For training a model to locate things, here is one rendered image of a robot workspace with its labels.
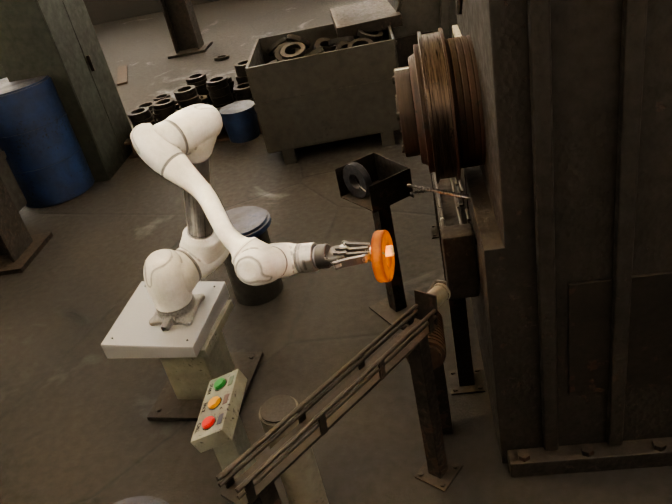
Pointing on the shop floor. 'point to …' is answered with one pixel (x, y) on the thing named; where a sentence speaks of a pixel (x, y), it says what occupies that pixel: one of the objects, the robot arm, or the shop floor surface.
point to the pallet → (220, 94)
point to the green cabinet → (68, 74)
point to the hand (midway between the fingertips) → (381, 251)
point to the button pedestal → (234, 446)
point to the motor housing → (440, 375)
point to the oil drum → (41, 143)
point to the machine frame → (574, 230)
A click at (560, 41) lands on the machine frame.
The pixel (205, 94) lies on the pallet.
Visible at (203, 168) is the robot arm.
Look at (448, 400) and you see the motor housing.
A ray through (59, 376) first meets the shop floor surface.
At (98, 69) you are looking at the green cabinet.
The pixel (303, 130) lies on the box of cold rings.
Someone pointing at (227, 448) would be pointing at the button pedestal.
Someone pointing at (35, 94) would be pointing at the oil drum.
